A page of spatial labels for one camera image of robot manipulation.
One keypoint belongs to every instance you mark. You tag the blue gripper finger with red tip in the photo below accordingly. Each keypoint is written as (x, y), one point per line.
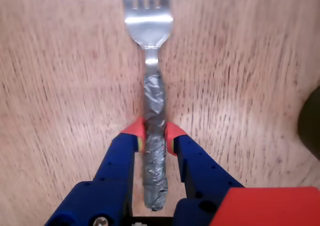
(112, 181)
(202, 171)

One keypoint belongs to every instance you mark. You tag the tall gray cup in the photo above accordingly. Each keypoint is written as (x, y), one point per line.
(311, 121)

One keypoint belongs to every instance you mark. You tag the red camera mount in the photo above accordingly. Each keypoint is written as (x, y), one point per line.
(270, 208)

